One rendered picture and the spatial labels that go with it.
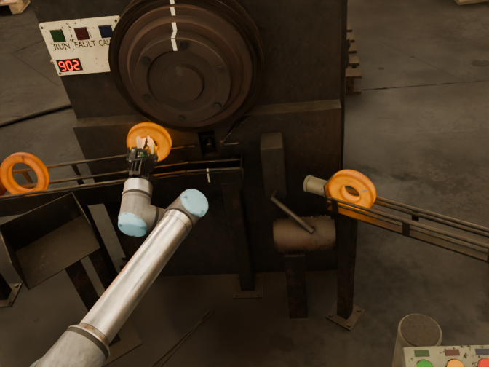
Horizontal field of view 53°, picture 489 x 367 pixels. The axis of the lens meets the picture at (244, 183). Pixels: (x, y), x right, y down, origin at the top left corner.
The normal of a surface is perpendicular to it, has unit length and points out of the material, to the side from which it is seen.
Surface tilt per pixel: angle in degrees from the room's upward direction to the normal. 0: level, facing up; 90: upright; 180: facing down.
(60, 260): 5
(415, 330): 0
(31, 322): 1
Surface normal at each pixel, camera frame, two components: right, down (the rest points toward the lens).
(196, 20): 0.21, -0.35
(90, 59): -0.04, 0.66
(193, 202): 0.58, -0.50
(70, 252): -0.18, -0.71
